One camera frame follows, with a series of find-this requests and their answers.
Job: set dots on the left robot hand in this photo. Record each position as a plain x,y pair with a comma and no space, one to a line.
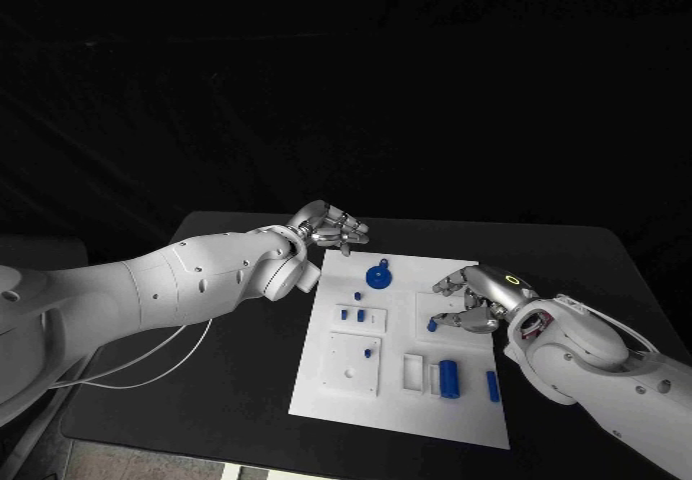
329,225

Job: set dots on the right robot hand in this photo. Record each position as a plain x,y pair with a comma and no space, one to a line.
486,296

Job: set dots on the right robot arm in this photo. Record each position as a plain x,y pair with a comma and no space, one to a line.
595,360

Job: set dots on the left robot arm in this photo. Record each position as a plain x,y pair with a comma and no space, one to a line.
162,285

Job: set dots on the white task board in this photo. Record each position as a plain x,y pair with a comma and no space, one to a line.
378,375

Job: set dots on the blue gear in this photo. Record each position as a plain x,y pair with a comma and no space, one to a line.
380,276

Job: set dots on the large blue cylinder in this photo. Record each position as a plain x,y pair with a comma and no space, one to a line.
449,378

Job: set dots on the long thin blue cylinder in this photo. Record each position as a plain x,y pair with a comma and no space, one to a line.
492,386

